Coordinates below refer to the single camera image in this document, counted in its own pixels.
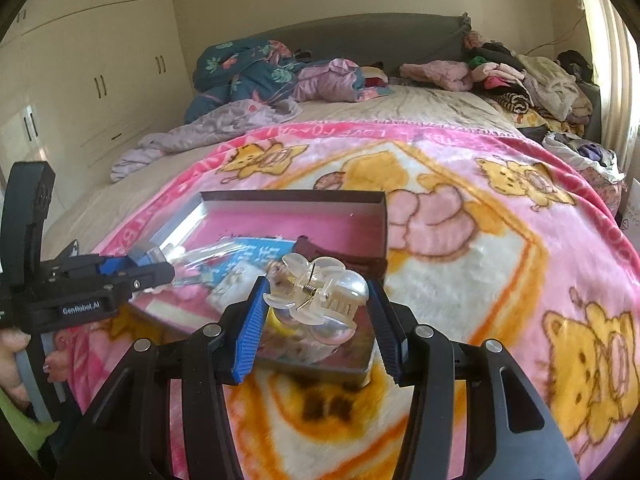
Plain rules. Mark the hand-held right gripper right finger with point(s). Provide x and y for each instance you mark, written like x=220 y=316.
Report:
x=392 y=340

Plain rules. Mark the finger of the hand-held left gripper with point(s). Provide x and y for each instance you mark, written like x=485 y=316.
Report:
x=120 y=264
x=150 y=275

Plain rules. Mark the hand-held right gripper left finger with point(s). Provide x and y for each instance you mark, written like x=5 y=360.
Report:
x=247 y=335

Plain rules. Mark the clear earring packet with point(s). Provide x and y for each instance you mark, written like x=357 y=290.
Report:
x=215 y=256

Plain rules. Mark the clear hair claw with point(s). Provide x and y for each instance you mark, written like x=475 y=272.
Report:
x=320 y=290

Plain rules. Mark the grey cardboard box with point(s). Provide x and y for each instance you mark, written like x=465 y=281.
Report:
x=280 y=205

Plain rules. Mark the person's left hand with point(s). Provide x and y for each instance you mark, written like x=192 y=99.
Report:
x=12 y=345

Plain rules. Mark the clear plastic packet blue card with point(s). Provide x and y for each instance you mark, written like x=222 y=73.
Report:
x=260 y=255

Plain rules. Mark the dark red item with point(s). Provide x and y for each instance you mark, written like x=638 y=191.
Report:
x=330 y=255

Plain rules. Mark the pink printed blanket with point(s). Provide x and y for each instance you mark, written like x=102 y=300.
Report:
x=500 y=285

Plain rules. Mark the lilac floral blanket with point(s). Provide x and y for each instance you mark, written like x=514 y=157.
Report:
x=210 y=127

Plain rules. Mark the cream wardrobe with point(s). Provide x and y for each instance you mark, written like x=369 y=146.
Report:
x=90 y=70

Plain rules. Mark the dark floral quilt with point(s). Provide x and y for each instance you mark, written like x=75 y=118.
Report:
x=235 y=70

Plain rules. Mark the beige bed sheet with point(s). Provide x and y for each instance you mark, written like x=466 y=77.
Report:
x=400 y=110

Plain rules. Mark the purple pink garment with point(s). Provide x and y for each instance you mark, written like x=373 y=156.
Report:
x=335 y=80

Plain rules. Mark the grey bundle of clothes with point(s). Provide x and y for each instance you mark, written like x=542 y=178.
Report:
x=585 y=152

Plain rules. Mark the pink fluffy garment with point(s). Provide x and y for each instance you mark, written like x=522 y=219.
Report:
x=435 y=74

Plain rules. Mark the pile of clothes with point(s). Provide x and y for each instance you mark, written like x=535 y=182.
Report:
x=535 y=80

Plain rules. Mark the grey bed headboard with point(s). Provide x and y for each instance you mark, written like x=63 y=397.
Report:
x=350 y=40

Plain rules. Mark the cream curtain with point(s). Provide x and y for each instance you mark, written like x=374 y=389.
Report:
x=610 y=60

